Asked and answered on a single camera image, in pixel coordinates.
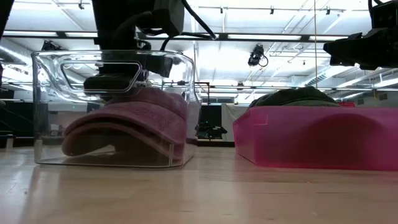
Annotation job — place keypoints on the black metal frame stand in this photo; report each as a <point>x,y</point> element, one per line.
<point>203,83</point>

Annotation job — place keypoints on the maroon baseball cap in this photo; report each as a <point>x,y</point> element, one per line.
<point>140,121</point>

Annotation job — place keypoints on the dark green baseball cap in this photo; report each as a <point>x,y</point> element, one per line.
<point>295,96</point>

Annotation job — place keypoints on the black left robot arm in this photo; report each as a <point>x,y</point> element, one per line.
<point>118,21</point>

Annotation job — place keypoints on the clear plastic bin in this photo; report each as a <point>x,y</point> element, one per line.
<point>46,93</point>

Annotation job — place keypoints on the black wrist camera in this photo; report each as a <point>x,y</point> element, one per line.
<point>385,14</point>
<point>169,15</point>

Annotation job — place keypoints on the red background object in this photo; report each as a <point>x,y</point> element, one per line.
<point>346,104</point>

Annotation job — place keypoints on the black overhead frame bar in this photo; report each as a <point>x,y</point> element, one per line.
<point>264,36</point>

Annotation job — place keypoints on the white draped cloth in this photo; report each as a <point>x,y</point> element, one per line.
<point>228,121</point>

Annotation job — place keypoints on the pink translucent plastic bin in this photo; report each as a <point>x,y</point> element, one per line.
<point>311,140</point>

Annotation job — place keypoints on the black background counter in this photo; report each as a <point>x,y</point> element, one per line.
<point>15,118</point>

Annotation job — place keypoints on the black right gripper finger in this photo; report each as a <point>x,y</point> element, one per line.
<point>342,46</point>
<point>345,60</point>

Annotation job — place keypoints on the black overhead camera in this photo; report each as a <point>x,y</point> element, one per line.
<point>256,55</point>

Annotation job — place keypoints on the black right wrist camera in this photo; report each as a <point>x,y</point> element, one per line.
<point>385,14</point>

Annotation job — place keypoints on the black background panel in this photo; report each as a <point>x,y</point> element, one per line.
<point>211,113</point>

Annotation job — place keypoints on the silver ceiling duct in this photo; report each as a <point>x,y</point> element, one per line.
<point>317,79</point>

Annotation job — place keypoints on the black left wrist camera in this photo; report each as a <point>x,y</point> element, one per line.
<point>169,15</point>

